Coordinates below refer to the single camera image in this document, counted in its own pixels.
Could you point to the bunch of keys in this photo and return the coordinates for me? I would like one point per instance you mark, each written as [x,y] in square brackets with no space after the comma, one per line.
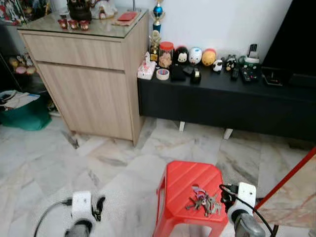
[205,202]

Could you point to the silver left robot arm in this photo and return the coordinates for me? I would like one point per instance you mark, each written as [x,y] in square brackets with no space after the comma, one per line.
[78,230]

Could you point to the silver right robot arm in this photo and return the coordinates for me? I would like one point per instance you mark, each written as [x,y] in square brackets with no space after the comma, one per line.
[247,224]

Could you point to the red plastic stool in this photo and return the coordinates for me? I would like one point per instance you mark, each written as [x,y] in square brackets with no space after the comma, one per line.
[180,190]

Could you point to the marble table with red edge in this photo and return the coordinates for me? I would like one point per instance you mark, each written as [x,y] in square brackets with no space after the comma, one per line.
[294,195]

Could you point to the black low console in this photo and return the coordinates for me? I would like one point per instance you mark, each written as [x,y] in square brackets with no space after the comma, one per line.
[222,103]

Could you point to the light wooden cabinet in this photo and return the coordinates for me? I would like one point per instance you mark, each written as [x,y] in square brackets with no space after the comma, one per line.
[84,94]

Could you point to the green bin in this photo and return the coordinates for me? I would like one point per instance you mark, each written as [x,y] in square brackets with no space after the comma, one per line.
[27,117]

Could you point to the wide black remote control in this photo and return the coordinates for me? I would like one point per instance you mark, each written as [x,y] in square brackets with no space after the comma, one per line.
[250,74]

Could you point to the black tape dispenser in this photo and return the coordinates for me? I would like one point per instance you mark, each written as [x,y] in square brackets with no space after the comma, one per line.
[195,76]

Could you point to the black flat tray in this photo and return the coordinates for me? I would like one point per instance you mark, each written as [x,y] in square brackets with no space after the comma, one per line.
[272,77]

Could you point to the small white panda figurine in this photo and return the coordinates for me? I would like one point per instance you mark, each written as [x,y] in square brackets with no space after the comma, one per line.
[217,65]

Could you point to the black pouch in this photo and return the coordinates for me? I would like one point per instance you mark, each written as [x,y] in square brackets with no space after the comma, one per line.
[177,73]

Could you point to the black and white figurine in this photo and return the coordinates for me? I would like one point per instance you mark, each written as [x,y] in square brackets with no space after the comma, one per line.
[230,62]

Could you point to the white papers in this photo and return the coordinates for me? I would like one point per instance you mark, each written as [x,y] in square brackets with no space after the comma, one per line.
[17,99]

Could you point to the orange round plush toy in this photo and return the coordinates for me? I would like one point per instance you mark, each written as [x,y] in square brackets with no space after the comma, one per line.
[209,58]

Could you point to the white tape roll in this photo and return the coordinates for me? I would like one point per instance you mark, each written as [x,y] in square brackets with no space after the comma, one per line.
[159,74]

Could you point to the white round plush toy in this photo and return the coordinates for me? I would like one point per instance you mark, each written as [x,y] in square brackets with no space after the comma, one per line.
[195,56]

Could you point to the pink white tissue box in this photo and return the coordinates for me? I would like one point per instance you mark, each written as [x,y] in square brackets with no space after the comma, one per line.
[146,70]

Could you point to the black phone on dock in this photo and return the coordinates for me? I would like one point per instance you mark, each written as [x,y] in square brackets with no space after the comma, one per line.
[252,53]

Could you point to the black round plush toy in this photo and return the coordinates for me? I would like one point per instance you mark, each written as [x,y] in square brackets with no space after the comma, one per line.
[181,55]

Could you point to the jar with red lid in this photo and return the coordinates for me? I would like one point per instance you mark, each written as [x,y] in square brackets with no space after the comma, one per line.
[166,57]

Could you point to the dark shelf with plush toys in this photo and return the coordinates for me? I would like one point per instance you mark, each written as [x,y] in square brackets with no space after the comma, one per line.
[19,63]

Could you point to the small gold trophy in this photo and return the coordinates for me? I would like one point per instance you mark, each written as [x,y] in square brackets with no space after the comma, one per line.
[155,47]

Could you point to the black television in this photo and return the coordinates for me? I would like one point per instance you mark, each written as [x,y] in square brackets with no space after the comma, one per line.
[294,34]

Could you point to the small red cup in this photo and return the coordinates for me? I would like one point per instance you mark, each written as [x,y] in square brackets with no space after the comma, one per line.
[84,25]
[62,23]
[73,24]

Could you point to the flat red box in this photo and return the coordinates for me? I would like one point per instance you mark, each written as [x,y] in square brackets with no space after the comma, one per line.
[127,16]

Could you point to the blue trophy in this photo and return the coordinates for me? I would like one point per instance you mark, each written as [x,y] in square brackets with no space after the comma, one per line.
[157,12]

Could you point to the dark teapot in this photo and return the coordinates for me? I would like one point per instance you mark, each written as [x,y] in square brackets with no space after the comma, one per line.
[80,10]

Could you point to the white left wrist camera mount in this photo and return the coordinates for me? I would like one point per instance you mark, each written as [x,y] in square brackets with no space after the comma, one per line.
[81,205]

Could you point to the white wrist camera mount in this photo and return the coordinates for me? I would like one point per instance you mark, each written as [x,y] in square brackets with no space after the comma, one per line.
[81,205]
[247,193]

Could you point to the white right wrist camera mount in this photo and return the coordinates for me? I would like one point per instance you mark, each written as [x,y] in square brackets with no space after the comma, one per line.
[247,193]

